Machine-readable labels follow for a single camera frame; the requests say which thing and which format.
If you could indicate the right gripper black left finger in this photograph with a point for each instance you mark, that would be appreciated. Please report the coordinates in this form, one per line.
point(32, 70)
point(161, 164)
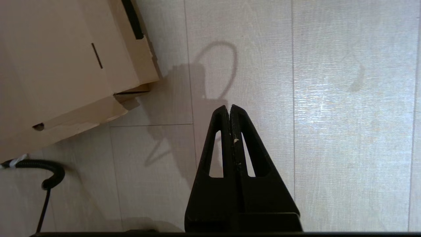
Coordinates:
point(200, 210)

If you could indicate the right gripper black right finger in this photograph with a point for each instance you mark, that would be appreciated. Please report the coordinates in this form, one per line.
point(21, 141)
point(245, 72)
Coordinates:
point(273, 207)

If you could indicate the cardboard shoe box with lid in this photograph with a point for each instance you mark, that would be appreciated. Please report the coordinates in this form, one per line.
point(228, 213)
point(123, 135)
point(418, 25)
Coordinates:
point(65, 65)

